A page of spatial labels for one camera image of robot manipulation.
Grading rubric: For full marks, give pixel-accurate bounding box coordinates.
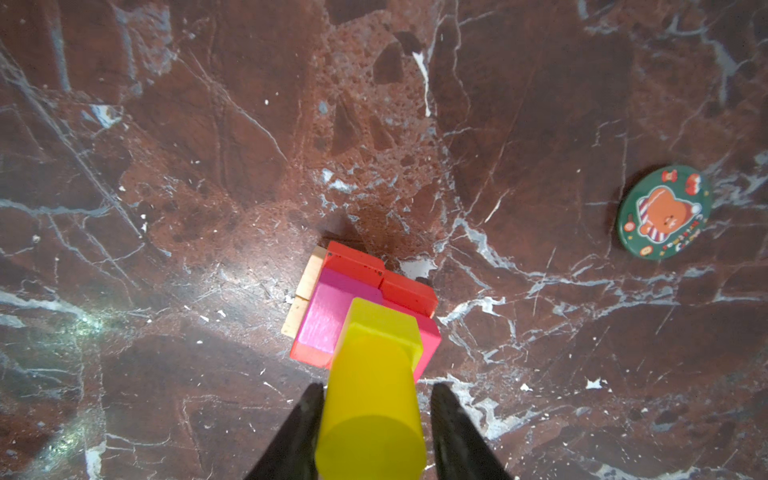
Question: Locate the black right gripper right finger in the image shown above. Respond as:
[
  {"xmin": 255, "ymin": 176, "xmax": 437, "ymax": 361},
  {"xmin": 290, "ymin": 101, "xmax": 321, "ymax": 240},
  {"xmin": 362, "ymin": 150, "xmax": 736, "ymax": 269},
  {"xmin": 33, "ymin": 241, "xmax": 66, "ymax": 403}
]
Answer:
[{"xmin": 430, "ymin": 383, "xmax": 512, "ymax": 480}]

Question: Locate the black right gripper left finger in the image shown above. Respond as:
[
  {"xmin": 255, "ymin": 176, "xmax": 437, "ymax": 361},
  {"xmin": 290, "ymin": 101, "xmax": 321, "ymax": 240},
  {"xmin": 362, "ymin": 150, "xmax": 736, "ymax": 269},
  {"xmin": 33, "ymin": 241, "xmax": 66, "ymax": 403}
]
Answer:
[{"xmin": 245, "ymin": 383, "xmax": 325, "ymax": 480}]

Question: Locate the yellow cylinder block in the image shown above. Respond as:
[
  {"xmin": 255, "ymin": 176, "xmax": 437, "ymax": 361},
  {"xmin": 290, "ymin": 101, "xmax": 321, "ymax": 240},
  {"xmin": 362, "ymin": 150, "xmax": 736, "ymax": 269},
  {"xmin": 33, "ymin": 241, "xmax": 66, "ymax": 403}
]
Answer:
[{"xmin": 315, "ymin": 334, "xmax": 426, "ymax": 479}]

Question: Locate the yellow cube block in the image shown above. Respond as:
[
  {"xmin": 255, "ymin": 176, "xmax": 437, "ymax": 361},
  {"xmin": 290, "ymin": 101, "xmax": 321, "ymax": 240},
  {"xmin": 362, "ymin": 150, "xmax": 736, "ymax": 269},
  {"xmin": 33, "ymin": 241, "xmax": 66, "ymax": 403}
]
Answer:
[{"xmin": 336, "ymin": 298, "xmax": 423, "ymax": 373}]

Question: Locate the magenta cube block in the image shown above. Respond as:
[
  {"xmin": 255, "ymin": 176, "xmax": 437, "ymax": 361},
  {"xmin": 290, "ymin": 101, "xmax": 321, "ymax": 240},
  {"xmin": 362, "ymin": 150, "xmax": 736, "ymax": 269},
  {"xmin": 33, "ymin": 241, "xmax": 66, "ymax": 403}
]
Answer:
[{"xmin": 296, "ymin": 268, "xmax": 383, "ymax": 356}]

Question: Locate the natural long wood block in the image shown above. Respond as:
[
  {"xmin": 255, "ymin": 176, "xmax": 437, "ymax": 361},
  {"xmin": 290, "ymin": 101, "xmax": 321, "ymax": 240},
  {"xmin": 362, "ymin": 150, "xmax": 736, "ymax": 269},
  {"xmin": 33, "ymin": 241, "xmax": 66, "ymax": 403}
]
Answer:
[{"xmin": 295, "ymin": 246, "xmax": 327, "ymax": 300}]

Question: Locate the pink small block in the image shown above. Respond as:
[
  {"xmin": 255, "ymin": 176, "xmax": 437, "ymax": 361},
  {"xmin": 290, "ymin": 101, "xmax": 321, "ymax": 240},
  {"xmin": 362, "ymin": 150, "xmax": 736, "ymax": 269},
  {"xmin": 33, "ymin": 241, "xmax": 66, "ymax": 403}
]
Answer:
[{"xmin": 383, "ymin": 300, "xmax": 442, "ymax": 382}]

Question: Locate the red block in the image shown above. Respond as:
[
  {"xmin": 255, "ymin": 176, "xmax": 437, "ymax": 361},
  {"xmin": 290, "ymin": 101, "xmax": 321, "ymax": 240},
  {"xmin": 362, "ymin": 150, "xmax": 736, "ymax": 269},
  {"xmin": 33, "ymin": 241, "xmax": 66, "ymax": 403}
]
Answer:
[
  {"xmin": 379, "ymin": 271, "xmax": 438, "ymax": 317},
  {"xmin": 322, "ymin": 241, "xmax": 386, "ymax": 288}
]

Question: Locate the green round cartoon badge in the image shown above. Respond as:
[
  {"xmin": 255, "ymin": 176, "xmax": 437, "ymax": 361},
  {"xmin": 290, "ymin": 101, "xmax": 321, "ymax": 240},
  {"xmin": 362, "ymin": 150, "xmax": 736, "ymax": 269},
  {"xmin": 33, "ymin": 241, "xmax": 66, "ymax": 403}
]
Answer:
[{"xmin": 616, "ymin": 165, "xmax": 713, "ymax": 261}]

